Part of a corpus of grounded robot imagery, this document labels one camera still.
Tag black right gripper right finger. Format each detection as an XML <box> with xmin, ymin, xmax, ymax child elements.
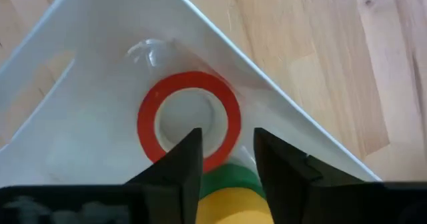
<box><xmin>253</xmin><ymin>127</ymin><xmax>364</xmax><ymax>224</ymax></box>

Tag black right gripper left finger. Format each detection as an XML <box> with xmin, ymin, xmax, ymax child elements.
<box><xmin>125</xmin><ymin>127</ymin><xmax>203</xmax><ymax>224</ymax></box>

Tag green tape roll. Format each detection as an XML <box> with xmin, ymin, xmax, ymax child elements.
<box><xmin>199</xmin><ymin>163</ymin><xmax>267</xmax><ymax>201</ymax></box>

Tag yellow tape roll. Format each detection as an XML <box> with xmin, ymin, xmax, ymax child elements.
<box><xmin>195</xmin><ymin>187</ymin><xmax>275</xmax><ymax>224</ymax></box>

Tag red tape roll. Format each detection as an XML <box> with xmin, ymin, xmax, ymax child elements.
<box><xmin>136</xmin><ymin>71</ymin><xmax>242</xmax><ymax>174</ymax></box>

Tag wide white plastic bin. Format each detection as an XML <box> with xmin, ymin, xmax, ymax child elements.
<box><xmin>0</xmin><ymin>0</ymin><xmax>383</xmax><ymax>189</ymax></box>

